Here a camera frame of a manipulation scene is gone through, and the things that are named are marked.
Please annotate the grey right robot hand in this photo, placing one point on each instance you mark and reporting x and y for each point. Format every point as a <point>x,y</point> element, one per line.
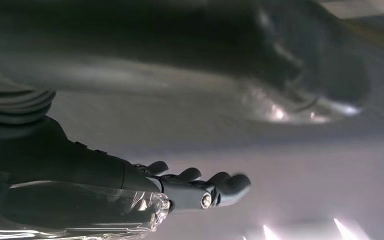
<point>62,185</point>

